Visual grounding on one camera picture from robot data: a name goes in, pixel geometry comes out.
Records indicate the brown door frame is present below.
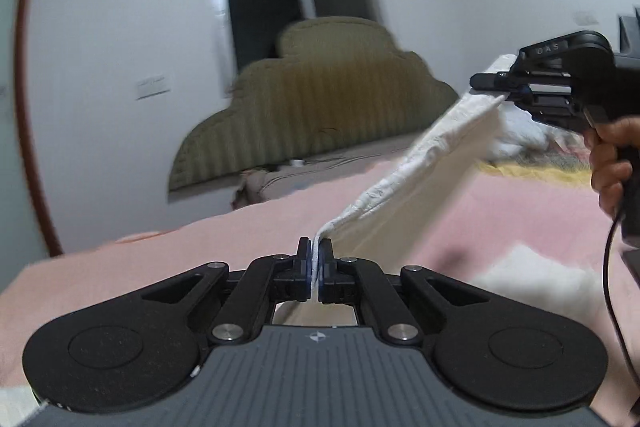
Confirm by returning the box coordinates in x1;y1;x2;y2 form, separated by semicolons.
12;0;65;258

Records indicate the olive padded headboard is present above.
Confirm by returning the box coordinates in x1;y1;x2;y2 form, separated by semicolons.
167;18;461;206

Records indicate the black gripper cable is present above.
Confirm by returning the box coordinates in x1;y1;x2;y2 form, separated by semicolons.
602;206;640;390

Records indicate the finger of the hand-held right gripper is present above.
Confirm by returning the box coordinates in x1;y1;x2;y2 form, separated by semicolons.
469;66;571;94
501;89;576;125

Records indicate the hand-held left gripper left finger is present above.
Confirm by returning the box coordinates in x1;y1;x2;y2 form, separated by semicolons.
141;237;313;349

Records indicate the white crumpled cloth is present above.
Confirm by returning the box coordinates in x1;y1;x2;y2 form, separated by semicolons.
492;104;587;164

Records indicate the dark window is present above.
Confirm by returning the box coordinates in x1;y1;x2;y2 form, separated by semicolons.
204;0;387;96

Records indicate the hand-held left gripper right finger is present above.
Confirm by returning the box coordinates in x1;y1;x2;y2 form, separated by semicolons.
318;238;490;347

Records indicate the white cloth towel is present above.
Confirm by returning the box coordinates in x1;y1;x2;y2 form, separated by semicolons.
272;54;603;328

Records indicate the pink blanket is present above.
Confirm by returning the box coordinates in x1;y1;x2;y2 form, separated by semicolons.
0;152;640;413

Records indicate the beige bed sheet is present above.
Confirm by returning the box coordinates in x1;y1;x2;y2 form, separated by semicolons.
231;146;408;210

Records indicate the person's right hand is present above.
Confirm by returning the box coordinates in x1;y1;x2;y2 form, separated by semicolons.
589;116;640;219

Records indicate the yellow floral quilt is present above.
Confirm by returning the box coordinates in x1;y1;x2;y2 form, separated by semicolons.
475;141;599;188

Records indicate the white wall socket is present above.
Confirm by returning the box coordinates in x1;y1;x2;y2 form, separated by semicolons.
134;75;171;101

